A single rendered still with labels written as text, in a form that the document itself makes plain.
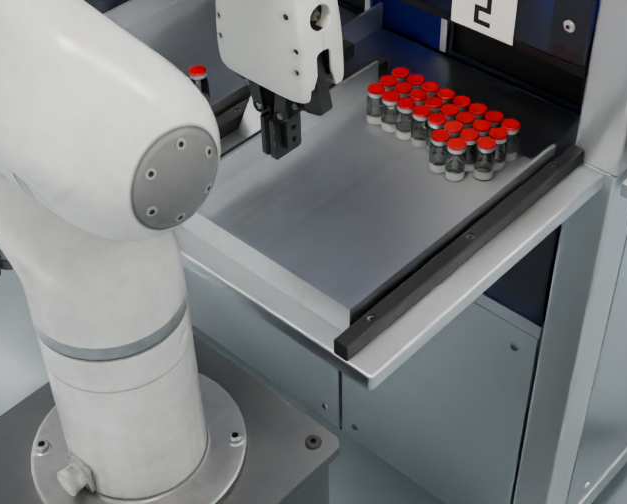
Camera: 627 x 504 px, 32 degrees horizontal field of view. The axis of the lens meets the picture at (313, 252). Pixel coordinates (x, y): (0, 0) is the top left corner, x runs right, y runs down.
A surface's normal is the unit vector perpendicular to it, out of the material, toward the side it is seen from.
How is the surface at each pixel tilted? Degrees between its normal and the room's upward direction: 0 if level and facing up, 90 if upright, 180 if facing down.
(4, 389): 0
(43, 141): 77
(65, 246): 29
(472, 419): 90
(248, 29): 91
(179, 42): 0
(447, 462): 90
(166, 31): 0
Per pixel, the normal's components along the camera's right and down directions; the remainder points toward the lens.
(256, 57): -0.66, 0.57
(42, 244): 0.08, -0.19
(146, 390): 0.46, 0.59
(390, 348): -0.02, -0.74
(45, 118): 0.33, 0.41
